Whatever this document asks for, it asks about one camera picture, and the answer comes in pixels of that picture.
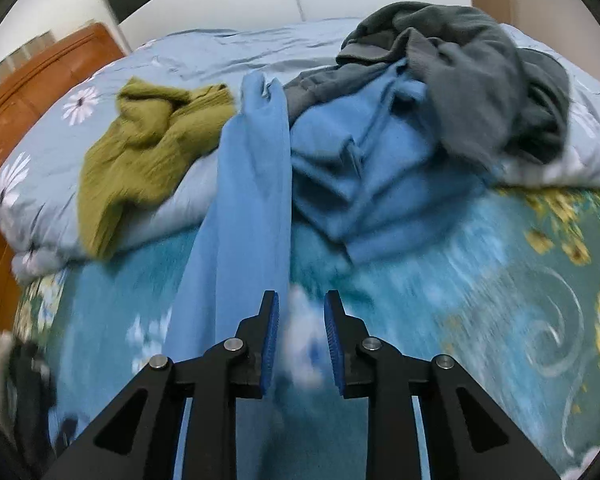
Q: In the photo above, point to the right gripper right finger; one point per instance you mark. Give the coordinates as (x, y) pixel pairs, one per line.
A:
(426, 419)

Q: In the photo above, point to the grey crumpled garment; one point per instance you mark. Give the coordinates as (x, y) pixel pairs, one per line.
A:
(490, 96)

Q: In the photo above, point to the light blue daisy duvet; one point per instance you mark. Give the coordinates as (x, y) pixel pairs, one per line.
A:
(39, 180)

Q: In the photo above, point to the dark grey folded garment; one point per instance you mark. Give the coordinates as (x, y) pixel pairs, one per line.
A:
(27, 393)

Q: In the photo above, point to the olive green knit garment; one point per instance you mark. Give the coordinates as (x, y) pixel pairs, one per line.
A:
(139, 162)

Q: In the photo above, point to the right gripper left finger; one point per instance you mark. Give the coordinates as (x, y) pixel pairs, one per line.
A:
(178, 419)

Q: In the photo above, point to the blue sweatpants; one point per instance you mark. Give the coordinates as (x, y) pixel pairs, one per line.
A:
(290, 185)

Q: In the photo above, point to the teal floral bed blanket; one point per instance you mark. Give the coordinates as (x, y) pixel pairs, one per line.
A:
(513, 294)

